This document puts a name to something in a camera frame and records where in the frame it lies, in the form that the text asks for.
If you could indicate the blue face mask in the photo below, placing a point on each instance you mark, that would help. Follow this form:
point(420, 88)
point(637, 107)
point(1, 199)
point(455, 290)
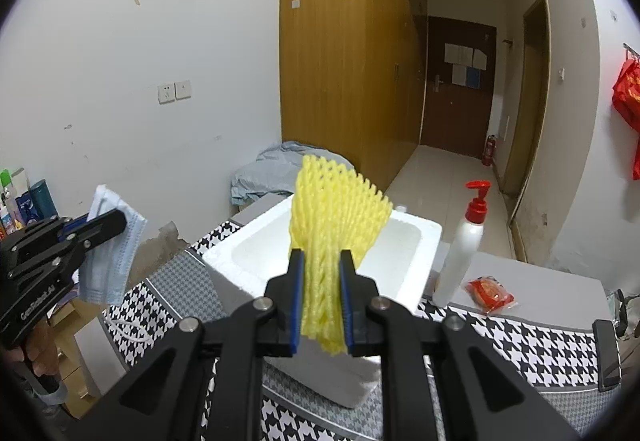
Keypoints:
point(103, 276)

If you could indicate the houndstooth tablecloth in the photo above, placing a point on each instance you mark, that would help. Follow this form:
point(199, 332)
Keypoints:
point(440, 380)

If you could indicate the red fire extinguisher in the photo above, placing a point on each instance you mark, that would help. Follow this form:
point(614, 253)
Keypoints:
point(489, 150)

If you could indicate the left hand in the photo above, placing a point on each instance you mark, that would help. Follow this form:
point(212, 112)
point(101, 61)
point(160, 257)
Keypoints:
point(33, 362)

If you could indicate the wall power socket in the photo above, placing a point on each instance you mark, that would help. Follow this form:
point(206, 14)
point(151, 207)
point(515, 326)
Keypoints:
point(168, 93)

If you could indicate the white pump lotion bottle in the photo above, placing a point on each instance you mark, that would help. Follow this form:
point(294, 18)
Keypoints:
point(465, 244)

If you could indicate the dark brown door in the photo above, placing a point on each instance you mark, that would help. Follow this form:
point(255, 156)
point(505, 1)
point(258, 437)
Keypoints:
point(460, 85)

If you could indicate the wooden wardrobe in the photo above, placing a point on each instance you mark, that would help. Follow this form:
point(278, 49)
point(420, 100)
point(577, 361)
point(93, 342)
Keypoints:
point(352, 79)

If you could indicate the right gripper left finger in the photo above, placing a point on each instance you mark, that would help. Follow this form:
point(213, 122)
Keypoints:
point(281, 333)

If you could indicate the toiletry bottles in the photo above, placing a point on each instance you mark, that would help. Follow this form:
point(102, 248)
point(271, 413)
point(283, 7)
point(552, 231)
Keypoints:
point(23, 203)

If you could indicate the yellow foam net sleeve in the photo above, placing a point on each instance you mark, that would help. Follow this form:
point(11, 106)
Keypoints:
point(333, 209)

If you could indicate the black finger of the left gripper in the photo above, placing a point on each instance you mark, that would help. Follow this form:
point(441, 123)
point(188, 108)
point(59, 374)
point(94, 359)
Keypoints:
point(91, 233)

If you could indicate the blue grey cloth pile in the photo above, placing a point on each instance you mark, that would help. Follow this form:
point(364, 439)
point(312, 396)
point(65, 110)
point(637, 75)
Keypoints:
point(275, 171)

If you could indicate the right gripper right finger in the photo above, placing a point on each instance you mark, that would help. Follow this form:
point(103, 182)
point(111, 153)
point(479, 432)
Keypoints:
point(362, 336)

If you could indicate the black smartphone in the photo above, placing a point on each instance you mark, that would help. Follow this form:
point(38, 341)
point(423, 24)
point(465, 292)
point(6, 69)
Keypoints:
point(608, 357)

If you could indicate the red snack packet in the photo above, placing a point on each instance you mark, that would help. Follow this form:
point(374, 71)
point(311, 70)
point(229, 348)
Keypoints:
point(489, 295)

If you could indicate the red plastic bags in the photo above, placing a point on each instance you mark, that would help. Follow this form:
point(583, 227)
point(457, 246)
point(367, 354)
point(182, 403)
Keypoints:
point(626, 94)

